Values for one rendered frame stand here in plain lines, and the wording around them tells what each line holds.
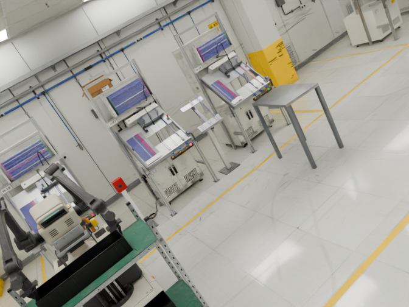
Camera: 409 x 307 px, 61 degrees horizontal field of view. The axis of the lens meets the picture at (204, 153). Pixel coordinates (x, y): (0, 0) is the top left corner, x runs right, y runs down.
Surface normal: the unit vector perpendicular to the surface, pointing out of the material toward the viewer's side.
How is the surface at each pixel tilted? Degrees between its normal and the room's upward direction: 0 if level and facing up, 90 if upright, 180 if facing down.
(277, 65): 90
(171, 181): 90
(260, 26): 90
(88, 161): 90
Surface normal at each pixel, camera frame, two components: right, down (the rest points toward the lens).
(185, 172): 0.45, 0.09
